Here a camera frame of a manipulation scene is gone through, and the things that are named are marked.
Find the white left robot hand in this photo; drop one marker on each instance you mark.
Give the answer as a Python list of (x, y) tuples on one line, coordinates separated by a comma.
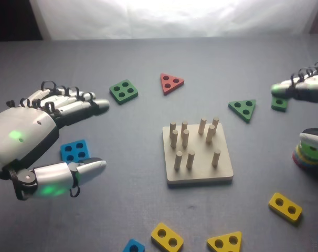
[(22, 131)]

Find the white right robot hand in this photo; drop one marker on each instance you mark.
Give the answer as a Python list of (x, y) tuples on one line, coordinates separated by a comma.
[(306, 85)]

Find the green plastic stacking ring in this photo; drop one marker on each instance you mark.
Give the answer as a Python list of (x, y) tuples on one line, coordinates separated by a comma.
[(309, 152)]

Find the green rectangle two-hole block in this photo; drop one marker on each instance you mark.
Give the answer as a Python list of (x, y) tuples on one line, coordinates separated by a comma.
[(279, 103)]

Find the blue square four-hole block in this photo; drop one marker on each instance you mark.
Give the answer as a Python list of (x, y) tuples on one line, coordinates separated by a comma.
[(74, 151)]

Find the green triangle three-hole block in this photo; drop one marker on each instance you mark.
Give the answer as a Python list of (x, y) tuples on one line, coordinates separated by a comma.
[(243, 108)]

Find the green square four-hole block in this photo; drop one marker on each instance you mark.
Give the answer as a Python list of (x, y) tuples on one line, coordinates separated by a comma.
[(123, 91)]

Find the yellow rectangle two-hole block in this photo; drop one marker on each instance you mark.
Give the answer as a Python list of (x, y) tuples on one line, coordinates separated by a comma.
[(167, 237), (285, 207)]

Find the wooden peg board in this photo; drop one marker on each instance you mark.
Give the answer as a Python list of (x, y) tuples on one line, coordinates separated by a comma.
[(198, 162)]

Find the red triangle three-hole block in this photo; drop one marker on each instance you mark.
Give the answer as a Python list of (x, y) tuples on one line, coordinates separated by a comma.
[(170, 82)]

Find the blue rectangle block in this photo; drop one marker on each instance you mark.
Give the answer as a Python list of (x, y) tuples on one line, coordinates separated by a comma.
[(134, 246)]

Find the yellow triangle three-hole block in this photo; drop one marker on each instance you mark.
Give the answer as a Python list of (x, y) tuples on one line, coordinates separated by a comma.
[(226, 242)]

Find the grey table cloth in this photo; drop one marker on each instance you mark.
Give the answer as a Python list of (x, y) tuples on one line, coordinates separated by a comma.
[(148, 204)]

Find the white backdrop curtain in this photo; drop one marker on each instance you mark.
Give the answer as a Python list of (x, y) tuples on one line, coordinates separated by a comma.
[(174, 18)]

